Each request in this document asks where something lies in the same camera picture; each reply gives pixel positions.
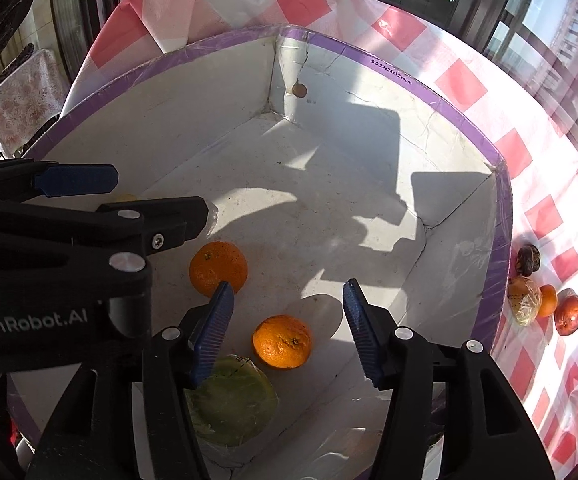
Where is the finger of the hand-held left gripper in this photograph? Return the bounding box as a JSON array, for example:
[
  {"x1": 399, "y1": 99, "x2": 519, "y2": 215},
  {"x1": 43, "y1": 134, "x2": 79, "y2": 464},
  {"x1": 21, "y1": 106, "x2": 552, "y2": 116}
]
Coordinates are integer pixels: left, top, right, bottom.
[
  {"x1": 0, "y1": 196, "x2": 210, "y2": 296},
  {"x1": 0, "y1": 160, "x2": 120, "y2": 198}
]

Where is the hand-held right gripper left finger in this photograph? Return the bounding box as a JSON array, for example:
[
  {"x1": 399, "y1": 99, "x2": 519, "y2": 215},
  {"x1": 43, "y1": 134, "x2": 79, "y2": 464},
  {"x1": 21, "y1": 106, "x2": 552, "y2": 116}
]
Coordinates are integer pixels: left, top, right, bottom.
[{"x1": 26, "y1": 281, "x2": 235, "y2": 480}]

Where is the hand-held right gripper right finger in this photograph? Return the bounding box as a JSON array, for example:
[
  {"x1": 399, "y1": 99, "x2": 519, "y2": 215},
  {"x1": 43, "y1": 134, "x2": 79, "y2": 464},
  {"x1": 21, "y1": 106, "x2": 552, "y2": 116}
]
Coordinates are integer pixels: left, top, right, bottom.
[{"x1": 343, "y1": 278, "x2": 555, "y2": 480}]

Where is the orange tangerine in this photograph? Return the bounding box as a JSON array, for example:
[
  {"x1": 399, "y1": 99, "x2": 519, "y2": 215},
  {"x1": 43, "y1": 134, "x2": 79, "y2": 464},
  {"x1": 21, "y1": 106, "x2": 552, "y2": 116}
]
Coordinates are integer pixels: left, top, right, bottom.
[
  {"x1": 252, "y1": 314, "x2": 314, "y2": 370},
  {"x1": 536, "y1": 284, "x2": 558, "y2": 317},
  {"x1": 189, "y1": 241, "x2": 248, "y2": 298}
]

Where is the green fruit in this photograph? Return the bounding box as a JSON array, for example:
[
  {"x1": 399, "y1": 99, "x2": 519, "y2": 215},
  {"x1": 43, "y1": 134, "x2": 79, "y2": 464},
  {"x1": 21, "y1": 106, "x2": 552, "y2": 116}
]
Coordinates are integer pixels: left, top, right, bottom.
[{"x1": 184, "y1": 354, "x2": 280, "y2": 447}]

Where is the white cardboard box purple rim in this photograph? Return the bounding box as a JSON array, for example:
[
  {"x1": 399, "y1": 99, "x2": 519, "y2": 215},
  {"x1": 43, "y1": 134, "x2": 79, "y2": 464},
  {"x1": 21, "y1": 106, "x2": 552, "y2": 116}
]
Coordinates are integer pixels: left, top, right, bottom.
[{"x1": 6, "y1": 24, "x2": 514, "y2": 480}]

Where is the yellow fruit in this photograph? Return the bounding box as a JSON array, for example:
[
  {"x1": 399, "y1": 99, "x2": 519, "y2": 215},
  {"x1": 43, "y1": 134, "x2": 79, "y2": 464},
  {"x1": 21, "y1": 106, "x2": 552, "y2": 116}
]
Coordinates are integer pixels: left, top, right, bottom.
[{"x1": 506, "y1": 275, "x2": 542, "y2": 327}]

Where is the dark water chestnut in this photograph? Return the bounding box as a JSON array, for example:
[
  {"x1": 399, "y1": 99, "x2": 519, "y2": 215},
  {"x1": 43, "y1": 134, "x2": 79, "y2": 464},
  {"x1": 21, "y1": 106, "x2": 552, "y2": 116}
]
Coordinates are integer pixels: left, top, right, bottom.
[{"x1": 514, "y1": 244, "x2": 541, "y2": 277}]

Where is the red apple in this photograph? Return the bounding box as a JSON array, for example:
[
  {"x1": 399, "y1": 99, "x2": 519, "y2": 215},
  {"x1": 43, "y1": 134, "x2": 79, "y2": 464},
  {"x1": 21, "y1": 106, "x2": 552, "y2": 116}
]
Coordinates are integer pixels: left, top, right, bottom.
[{"x1": 554, "y1": 289, "x2": 578, "y2": 337}]

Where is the table with floral cloth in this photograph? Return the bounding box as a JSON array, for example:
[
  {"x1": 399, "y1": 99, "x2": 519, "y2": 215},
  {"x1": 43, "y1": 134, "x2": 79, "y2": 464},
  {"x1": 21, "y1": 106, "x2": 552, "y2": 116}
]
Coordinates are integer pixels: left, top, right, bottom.
[{"x1": 0, "y1": 49, "x2": 70, "y2": 157}]

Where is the pink checkered tablecloth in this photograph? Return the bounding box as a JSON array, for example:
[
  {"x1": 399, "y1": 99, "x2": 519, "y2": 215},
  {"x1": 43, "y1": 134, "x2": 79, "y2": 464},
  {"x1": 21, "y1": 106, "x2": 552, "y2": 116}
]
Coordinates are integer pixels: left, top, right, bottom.
[{"x1": 61, "y1": 0, "x2": 578, "y2": 480}]

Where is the dark window frame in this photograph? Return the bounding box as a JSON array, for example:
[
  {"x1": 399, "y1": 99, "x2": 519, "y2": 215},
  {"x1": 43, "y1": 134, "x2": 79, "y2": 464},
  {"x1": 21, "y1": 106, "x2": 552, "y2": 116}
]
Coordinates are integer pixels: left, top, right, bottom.
[{"x1": 449, "y1": 0, "x2": 578, "y2": 181}]

